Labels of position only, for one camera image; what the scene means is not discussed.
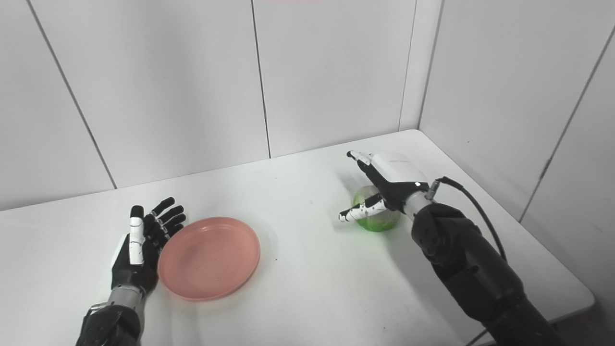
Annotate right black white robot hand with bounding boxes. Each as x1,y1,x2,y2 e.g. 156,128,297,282
338,150,431,222

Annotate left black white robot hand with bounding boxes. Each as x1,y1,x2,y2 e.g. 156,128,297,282
111,197,187,296

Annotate green white cabbage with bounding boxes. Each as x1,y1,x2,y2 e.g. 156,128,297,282
353,185,401,233

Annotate pink round plate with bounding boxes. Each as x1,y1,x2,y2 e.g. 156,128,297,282
158,217,261,302

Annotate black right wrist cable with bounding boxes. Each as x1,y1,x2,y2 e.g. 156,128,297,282
425,176,508,262

